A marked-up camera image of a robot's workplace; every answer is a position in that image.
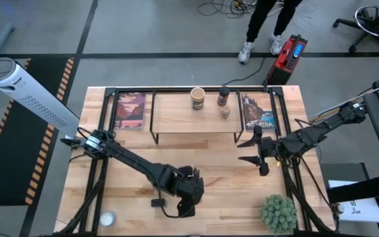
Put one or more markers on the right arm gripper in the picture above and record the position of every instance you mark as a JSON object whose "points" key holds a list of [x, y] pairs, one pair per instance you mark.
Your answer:
{"points": [[270, 148]]}

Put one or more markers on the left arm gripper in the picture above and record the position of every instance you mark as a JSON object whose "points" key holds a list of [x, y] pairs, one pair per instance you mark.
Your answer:
{"points": [[191, 184]]}

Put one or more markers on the orange spice bottle black cap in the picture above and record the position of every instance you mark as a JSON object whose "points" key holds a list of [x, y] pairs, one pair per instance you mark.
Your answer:
{"points": [[223, 95]]}

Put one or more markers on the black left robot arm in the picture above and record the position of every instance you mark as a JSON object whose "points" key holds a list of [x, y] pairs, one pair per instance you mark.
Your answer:
{"points": [[127, 158]]}

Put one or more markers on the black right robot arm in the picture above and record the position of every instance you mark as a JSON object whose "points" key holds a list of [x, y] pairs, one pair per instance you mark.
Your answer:
{"points": [[308, 136]]}

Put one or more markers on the small wooden shelf black legs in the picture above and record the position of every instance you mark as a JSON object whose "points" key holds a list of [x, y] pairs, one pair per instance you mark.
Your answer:
{"points": [[176, 115]]}

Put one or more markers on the Acadia lighthouse picture book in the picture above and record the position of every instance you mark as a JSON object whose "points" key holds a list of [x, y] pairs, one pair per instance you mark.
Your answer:
{"points": [[257, 115]]}

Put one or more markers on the green artificial ball plant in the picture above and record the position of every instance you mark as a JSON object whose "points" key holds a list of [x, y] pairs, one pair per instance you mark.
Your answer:
{"points": [[278, 214]]}

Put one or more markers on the round canister tan lid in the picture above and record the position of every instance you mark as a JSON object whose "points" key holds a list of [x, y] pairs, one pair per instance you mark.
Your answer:
{"points": [[197, 95]]}

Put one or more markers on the dark grey box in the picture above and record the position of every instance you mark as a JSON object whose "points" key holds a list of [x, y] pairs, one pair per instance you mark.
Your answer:
{"points": [[341, 171]]}

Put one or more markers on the red black power box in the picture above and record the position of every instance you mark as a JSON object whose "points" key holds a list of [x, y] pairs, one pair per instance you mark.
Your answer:
{"points": [[286, 62]]}

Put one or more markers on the sunset landscape picture book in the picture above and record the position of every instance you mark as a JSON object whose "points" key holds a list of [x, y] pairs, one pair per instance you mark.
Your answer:
{"points": [[130, 110]]}

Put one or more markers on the black flat bar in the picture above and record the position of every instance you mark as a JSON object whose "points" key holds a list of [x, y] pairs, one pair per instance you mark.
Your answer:
{"points": [[357, 191]]}

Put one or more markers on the white printed paper sheet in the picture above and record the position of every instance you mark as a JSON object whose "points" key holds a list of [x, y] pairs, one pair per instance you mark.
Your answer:
{"points": [[360, 210]]}

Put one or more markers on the person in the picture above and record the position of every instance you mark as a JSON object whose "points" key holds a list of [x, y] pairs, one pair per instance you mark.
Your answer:
{"points": [[258, 19]]}

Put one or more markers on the black office chair base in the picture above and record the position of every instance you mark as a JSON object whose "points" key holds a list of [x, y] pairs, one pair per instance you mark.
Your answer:
{"points": [[372, 23]]}

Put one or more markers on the black mat hazard stripes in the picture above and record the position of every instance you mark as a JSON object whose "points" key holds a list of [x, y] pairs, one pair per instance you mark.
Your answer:
{"points": [[8, 158]]}

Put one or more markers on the white tower air purifier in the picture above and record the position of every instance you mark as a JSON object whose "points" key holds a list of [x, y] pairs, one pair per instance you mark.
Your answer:
{"points": [[28, 95]]}

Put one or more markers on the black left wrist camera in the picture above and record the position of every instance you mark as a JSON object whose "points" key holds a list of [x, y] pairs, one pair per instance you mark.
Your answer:
{"points": [[186, 207]]}

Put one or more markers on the black metal rig frame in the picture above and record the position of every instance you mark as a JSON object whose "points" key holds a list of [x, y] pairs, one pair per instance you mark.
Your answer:
{"points": [[189, 89]]}

